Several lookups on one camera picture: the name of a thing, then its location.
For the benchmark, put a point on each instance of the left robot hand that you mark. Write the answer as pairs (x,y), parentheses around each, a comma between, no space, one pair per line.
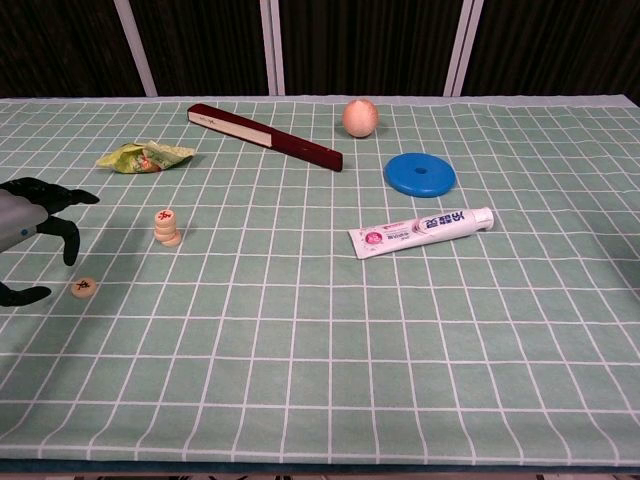
(20,215)

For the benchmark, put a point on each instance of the crumpled yellow-green wrapper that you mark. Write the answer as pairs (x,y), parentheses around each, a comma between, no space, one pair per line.
(145,159)

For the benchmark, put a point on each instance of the dark red folded fan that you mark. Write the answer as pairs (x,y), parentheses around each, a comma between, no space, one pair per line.
(280,140)

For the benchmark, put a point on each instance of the peach coloured ball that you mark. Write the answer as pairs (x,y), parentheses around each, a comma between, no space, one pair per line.
(360,118)

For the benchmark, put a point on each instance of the green checkered tablecloth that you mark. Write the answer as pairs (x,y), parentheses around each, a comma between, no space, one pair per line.
(350,350)

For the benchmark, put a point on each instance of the white toothpaste tube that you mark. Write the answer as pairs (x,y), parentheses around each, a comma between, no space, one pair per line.
(400,235)

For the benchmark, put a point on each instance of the blue disc with hole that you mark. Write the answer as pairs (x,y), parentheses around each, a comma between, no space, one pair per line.
(405,175)

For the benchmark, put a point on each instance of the white partition post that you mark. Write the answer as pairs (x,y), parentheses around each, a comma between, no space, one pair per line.
(464,47)
(272,47)
(135,47)

